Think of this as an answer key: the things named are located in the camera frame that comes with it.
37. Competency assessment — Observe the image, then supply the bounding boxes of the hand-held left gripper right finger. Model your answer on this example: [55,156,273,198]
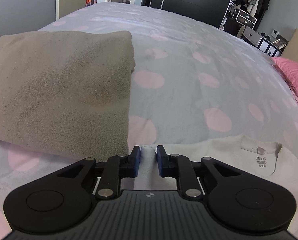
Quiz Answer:
[156,144,258,200]

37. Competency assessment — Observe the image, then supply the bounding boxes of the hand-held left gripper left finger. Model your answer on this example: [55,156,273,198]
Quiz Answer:
[39,145,141,200]

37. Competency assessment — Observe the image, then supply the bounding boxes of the white sweatshirt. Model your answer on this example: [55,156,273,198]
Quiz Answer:
[134,134,298,240]

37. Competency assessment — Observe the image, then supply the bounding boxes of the beige fleece pants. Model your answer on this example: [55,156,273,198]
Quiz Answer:
[0,30,136,163]

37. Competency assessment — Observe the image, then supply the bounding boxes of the white nightstand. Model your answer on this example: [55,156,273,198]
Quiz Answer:
[241,26,288,58]

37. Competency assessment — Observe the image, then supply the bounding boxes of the pink pillow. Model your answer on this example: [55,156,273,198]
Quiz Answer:
[271,56,298,120]

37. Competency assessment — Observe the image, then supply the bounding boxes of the dark sliding-door wardrobe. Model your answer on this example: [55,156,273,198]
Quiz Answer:
[141,0,239,29]

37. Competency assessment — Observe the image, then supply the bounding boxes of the white storage box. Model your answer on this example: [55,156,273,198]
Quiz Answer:
[235,9,257,28]

